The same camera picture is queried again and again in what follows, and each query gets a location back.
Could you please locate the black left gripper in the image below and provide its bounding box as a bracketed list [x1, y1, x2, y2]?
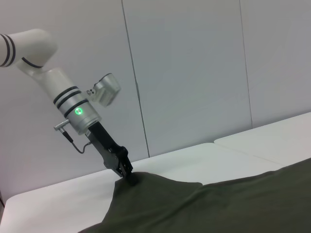
[85, 121, 138, 187]

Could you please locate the dark green t-shirt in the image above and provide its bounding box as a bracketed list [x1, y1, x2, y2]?
[77, 157, 311, 233]

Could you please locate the silver connector peg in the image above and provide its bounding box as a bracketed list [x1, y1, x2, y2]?
[53, 120, 71, 132]

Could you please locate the thin dark gripper cable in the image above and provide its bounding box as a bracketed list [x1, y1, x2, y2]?
[63, 132, 92, 154]

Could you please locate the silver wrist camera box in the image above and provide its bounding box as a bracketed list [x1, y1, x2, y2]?
[86, 72, 122, 108]

